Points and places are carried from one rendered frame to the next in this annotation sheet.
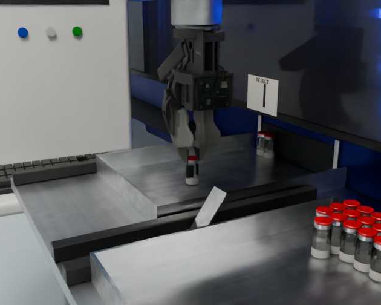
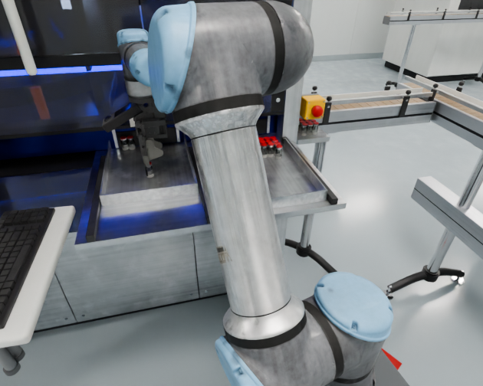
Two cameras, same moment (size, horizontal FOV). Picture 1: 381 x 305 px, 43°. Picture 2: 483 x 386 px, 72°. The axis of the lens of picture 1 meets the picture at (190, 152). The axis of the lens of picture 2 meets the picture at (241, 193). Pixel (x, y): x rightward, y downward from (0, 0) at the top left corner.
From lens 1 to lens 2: 0.86 m
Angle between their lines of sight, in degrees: 69
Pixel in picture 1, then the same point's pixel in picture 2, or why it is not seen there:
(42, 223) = (167, 227)
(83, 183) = (116, 212)
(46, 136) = not seen: outside the picture
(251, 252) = not seen: hidden behind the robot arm
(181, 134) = (151, 153)
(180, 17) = (147, 91)
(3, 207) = (48, 278)
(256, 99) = not seen: hidden behind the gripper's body
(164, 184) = (145, 184)
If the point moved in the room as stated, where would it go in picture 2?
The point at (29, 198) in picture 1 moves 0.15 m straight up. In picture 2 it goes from (124, 233) to (110, 181)
